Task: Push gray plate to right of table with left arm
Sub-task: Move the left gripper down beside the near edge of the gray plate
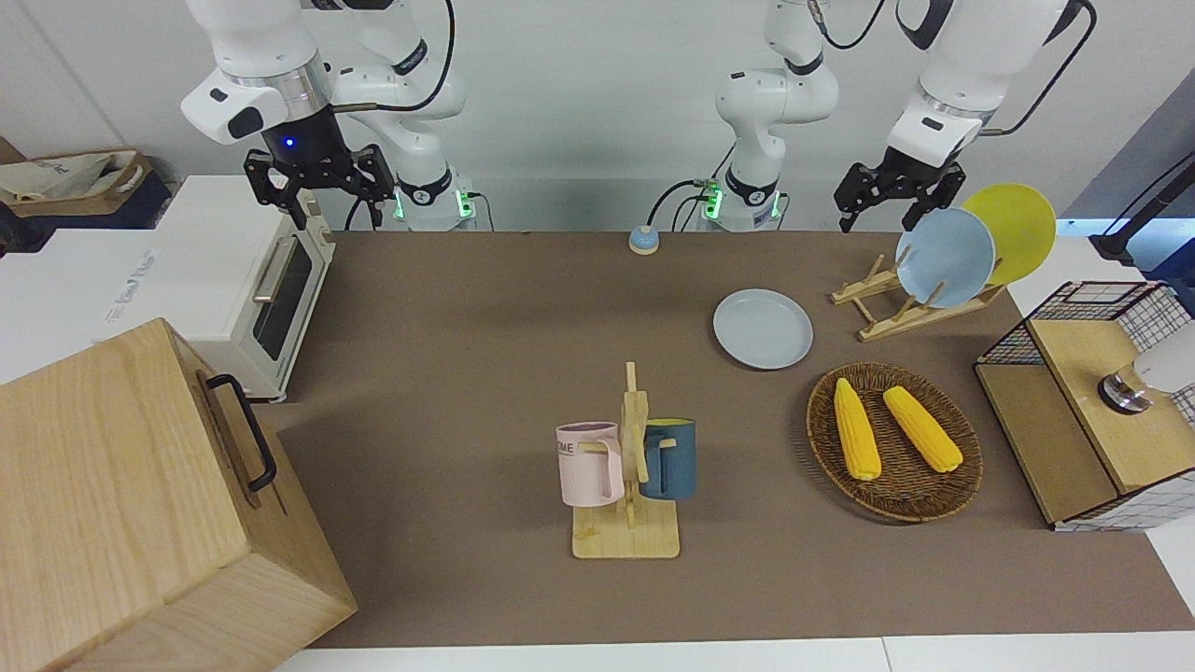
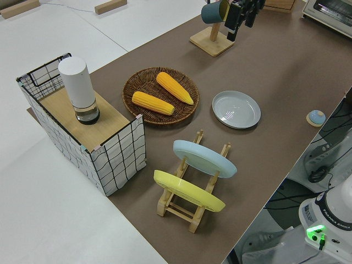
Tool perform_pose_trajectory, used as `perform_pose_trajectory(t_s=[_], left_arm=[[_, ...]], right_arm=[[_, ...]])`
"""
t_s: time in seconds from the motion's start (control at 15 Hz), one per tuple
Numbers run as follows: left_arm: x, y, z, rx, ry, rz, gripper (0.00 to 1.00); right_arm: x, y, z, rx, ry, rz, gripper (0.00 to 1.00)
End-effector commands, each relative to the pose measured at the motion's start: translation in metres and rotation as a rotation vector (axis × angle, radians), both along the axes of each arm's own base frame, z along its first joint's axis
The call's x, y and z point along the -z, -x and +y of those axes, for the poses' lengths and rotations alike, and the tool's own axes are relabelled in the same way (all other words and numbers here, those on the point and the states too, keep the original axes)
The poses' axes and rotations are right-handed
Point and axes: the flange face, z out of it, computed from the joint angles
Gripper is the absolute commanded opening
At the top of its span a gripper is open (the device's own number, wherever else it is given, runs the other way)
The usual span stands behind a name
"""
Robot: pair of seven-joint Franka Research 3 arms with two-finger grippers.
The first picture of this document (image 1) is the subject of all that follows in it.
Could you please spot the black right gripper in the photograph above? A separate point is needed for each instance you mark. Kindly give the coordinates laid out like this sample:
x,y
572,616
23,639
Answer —
x,y
303,145

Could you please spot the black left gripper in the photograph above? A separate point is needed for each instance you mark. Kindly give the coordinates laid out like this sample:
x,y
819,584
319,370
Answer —
x,y
907,177

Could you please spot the gray round plate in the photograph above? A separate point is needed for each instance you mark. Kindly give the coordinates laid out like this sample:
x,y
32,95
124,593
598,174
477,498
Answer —
x,y
763,329

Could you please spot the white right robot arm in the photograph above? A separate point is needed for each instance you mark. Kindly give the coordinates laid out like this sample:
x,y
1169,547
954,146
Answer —
x,y
252,47

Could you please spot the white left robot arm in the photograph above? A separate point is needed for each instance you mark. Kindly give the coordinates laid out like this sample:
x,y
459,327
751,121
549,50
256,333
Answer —
x,y
775,93

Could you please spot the light blue plate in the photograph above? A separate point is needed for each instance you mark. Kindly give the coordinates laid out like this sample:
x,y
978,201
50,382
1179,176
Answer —
x,y
945,259

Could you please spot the wooden plate rack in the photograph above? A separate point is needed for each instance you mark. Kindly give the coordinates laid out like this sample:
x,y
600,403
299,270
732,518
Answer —
x,y
901,317

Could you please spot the yellow plate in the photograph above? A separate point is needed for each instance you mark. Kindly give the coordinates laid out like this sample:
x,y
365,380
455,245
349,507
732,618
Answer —
x,y
1022,224

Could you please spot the white toaster oven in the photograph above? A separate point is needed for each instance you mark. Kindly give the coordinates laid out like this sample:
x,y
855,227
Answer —
x,y
215,271

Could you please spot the cardboard box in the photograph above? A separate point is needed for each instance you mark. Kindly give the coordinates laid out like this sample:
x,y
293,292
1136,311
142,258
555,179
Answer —
x,y
112,191

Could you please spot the black stand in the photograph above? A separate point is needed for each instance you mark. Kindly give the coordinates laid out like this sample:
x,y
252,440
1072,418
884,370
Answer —
x,y
1116,244

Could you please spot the brown table mat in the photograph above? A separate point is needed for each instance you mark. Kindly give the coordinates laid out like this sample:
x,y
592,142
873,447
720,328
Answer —
x,y
448,373

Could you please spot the yellow corn cob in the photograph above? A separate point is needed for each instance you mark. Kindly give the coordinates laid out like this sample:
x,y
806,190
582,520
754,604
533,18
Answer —
x,y
922,427
857,429

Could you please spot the white bag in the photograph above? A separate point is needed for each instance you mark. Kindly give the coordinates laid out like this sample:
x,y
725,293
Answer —
x,y
51,177

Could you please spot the brown wicker basket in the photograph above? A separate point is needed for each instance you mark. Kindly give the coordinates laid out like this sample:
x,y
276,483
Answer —
x,y
901,490

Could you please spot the dark blue mug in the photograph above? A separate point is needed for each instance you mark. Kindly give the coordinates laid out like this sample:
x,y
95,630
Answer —
x,y
680,462

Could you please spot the large wooden box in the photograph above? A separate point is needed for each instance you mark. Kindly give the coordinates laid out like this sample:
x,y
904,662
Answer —
x,y
103,495

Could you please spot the pink mug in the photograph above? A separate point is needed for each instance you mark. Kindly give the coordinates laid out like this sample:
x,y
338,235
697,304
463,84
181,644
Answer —
x,y
583,467

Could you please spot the wooden mug rack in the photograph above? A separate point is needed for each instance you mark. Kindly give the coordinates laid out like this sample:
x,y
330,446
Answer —
x,y
627,537

